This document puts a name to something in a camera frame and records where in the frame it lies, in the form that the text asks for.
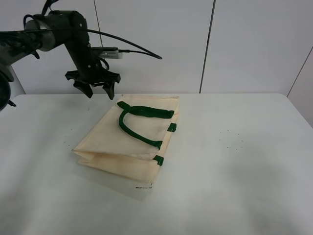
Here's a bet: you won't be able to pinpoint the black cable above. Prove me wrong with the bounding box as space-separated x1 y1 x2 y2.
23 14 163 60

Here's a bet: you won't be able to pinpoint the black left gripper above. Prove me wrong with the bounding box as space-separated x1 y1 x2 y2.
65 44 121 99

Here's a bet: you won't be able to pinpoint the cream linen bag green handles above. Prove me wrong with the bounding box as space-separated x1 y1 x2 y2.
73 94 179 188

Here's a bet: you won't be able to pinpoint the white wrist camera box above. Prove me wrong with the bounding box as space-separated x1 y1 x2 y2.
91 47 123 59

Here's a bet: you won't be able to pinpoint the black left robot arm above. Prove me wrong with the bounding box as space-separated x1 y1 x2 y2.
0 11 120 103

